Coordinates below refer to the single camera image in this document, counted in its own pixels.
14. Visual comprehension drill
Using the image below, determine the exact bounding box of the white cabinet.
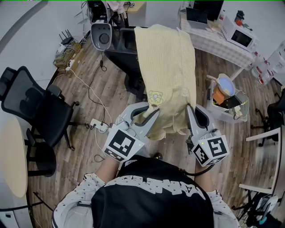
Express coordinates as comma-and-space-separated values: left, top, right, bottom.
0, 208, 33, 228

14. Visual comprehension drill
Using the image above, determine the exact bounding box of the black monitor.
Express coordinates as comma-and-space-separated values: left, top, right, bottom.
192, 0, 224, 22

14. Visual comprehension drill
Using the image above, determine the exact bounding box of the black mesh office chair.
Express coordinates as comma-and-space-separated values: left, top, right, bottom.
0, 65, 80, 177

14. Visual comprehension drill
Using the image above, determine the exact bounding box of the table with checked cloth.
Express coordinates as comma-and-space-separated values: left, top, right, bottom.
179, 13, 257, 81

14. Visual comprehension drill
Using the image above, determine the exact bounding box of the white plastic storage bin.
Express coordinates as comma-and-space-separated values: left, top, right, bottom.
206, 74, 250, 123

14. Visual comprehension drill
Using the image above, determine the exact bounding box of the person's left forearm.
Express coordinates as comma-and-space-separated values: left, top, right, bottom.
95, 155, 122, 181

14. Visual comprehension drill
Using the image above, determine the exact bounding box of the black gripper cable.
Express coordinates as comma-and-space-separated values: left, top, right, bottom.
179, 165, 213, 177

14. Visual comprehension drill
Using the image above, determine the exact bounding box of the white cable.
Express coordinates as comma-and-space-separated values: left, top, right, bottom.
50, 66, 113, 154

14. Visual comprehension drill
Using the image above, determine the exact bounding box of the round wooden table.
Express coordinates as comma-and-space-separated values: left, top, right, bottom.
0, 115, 29, 199

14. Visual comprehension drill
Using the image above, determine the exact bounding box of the white rounded robot base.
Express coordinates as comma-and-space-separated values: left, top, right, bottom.
90, 6, 113, 51

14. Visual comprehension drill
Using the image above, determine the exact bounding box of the person's black printed shirt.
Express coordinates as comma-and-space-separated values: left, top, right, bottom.
52, 155, 241, 228

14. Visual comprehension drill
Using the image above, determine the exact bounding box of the cluster of clear bottles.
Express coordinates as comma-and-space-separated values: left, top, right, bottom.
251, 51, 280, 86

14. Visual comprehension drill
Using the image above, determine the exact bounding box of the white frame table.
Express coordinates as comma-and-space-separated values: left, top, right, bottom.
239, 127, 283, 195

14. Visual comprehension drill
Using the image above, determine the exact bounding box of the person's right forearm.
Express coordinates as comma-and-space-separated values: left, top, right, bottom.
194, 164, 215, 192

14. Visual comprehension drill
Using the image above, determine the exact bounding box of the small white power strip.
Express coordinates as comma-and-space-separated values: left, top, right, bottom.
66, 59, 76, 72

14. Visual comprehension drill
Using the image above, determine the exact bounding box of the black router with antennas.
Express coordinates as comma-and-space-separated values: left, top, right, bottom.
58, 29, 74, 45

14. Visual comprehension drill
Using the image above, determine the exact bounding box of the orange box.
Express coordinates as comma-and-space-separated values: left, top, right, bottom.
212, 88, 225, 106

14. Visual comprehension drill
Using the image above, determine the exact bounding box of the yellow clothing with bear print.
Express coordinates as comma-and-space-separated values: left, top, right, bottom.
134, 24, 197, 141

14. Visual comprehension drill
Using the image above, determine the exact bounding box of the white and black device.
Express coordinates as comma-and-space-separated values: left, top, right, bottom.
232, 193, 282, 228

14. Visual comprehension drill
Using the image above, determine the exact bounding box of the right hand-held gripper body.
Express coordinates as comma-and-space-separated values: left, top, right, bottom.
186, 128, 230, 167

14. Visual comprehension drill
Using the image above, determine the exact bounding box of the white microwave oven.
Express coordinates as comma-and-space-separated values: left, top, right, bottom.
221, 15, 256, 52

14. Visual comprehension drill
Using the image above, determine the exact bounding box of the white basin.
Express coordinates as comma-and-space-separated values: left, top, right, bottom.
216, 74, 236, 97

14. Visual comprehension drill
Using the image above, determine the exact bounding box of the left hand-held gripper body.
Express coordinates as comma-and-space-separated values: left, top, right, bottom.
102, 115, 146, 163

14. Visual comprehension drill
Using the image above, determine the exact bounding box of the cardboard box of cables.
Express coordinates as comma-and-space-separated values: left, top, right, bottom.
54, 41, 85, 72

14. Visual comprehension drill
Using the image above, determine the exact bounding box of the light wooden desk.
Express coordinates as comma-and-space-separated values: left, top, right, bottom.
127, 0, 147, 28

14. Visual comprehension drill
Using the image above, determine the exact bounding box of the silver laptop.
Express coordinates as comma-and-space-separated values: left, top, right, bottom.
185, 7, 211, 31

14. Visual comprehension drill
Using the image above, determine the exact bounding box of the black swivel chair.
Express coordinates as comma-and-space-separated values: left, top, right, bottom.
251, 88, 285, 147

